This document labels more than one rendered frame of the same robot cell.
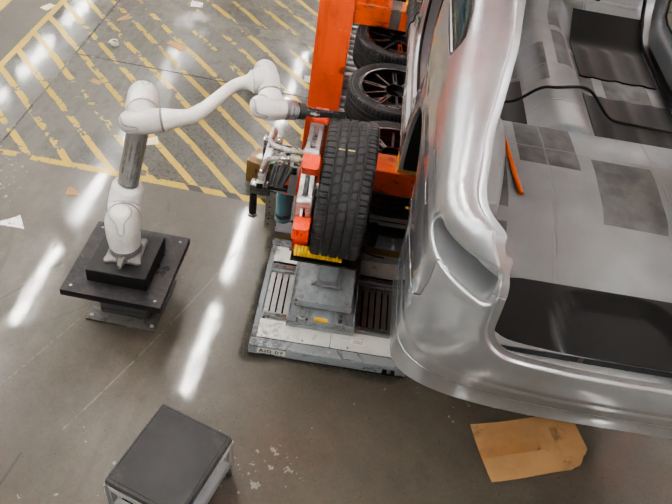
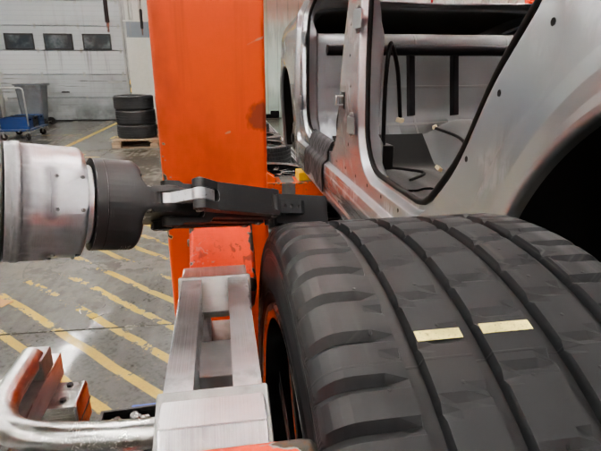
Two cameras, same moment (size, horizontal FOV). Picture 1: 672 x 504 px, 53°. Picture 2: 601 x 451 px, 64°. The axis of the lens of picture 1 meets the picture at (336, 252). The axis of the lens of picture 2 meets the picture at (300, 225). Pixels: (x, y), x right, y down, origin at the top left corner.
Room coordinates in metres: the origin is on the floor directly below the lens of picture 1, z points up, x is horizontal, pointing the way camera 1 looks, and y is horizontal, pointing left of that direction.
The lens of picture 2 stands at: (2.12, 0.17, 1.31)
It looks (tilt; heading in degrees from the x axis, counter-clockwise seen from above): 18 degrees down; 353
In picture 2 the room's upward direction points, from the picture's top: straight up
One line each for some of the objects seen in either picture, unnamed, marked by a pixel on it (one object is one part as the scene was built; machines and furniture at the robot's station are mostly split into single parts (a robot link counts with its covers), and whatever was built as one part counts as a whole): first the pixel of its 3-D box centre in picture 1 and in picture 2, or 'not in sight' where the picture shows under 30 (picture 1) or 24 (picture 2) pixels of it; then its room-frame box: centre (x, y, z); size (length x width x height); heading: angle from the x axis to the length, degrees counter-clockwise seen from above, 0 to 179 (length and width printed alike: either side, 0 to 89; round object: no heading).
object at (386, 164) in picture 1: (378, 159); not in sight; (2.94, -0.13, 0.69); 0.52 x 0.17 x 0.35; 92
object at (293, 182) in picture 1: (293, 180); not in sight; (2.45, 0.26, 0.85); 0.21 x 0.14 x 0.14; 92
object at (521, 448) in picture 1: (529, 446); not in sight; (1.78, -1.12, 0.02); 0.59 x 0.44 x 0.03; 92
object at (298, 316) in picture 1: (324, 290); not in sight; (2.43, 0.02, 0.13); 0.50 x 0.36 x 0.10; 2
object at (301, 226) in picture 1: (300, 228); not in sight; (2.13, 0.17, 0.85); 0.09 x 0.08 x 0.07; 2
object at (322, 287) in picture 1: (329, 264); not in sight; (2.45, 0.02, 0.32); 0.40 x 0.30 x 0.28; 2
